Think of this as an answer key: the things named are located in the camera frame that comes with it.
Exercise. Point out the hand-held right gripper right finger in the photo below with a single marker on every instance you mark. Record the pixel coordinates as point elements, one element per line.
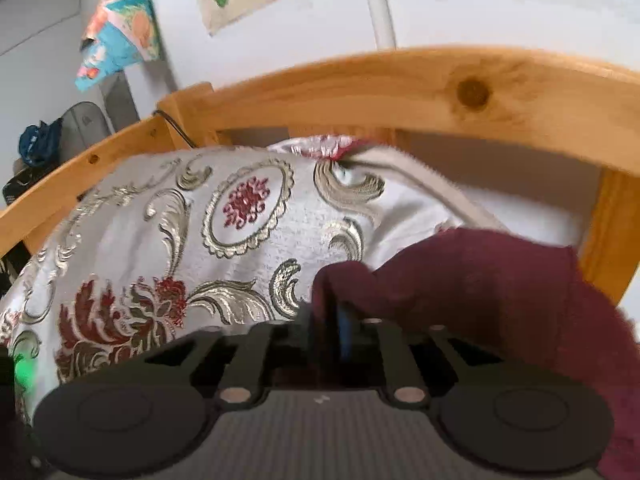
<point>345,332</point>

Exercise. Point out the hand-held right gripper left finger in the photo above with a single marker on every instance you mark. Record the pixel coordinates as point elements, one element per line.
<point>306,332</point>

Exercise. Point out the maroon small garment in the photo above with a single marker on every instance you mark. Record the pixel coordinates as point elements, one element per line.
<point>480,285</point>

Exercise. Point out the white floral embroidered bedspread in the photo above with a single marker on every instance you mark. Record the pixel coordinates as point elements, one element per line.
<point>165,230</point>

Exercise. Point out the dark blue cloth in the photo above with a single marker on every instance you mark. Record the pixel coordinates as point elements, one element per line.
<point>37,142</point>

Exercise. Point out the wooden bed frame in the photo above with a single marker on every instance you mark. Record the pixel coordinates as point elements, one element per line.
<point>400,90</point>

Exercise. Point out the white wall pipe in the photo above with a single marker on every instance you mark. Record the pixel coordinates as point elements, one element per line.
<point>377,0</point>

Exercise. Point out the teal and orange wall poster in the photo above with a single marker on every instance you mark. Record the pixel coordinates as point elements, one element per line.
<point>120,30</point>

